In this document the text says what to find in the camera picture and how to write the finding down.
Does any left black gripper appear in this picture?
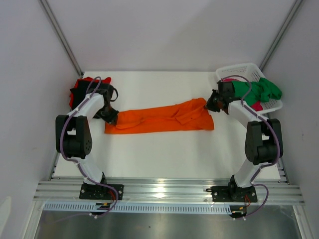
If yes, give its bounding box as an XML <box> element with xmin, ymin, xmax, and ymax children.
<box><xmin>95</xmin><ymin>105</ymin><xmax>119</xmax><ymax>126</ymax></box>

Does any orange t shirt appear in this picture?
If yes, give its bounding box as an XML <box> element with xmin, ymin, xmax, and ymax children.
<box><xmin>104</xmin><ymin>98</ymin><xmax>215</xmax><ymax>134</ymax></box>

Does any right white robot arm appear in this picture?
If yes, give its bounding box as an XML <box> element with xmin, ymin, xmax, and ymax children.
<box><xmin>205</xmin><ymin>80</ymin><xmax>283</xmax><ymax>201</ymax></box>

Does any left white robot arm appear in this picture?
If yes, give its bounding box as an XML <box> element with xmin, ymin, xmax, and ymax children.
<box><xmin>55</xmin><ymin>82</ymin><xmax>119</xmax><ymax>199</ymax></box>

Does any red folded t shirt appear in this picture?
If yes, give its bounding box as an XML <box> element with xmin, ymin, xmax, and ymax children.
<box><xmin>68</xmin><ymin>76</ymin><xmax>112</xmax><ymax>108</ymax></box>

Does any black folded t shirt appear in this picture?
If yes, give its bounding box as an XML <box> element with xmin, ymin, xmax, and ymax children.
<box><xmin>69</xmin><ymin>77</ymin><xmax>98</xmax><ymax>109</ymax></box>

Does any pink t shirt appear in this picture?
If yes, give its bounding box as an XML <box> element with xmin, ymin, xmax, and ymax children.
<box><xmin>223</xmin><ymin>78</ymin><xmax>263</xmax><ymax>111</ymax></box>

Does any white plastic basket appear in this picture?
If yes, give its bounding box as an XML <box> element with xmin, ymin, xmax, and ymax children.
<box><xmin>215</xmin><ymin>63</ymin><xmax>283</xmax><ymax>115</ymax></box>

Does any green t shirt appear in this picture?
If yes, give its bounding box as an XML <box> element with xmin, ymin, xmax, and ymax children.
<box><xmin>232</xmin><ymin>78</ymin><xmax>282</xmax><ymax>106</ymax></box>

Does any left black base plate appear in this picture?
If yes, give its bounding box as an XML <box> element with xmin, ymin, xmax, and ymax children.
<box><xmin>79</xmin><ymin>174</ymin><xmax>124</xmax><ymax>200</ymax></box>

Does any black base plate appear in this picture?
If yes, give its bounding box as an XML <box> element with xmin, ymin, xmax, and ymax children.
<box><xmin>205</xmin><ymin>186</ymin><xmax>258</xmax><ymax>203</ymax></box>
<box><xmin>79</xmin><ymin>174</ymin><xmax>124</xmax><ymax>200</ymax></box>

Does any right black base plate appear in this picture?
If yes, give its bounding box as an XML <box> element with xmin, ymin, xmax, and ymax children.
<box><xmin>205</xmin><ymin>186</ymin><xmax>258</xmax><ymax>203</ymax></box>

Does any white slotted cable duct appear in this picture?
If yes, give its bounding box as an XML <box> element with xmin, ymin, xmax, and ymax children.
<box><xmin>43</xmin><ymin>202</ymin><xmax>231</xmax><ymax>215</ymax></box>

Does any aluminium mounting rail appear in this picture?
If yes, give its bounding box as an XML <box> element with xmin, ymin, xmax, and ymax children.
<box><xmin>33</xmin><ymin>177</ymin><xmax>305</xmax><ymax>205</ymax></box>

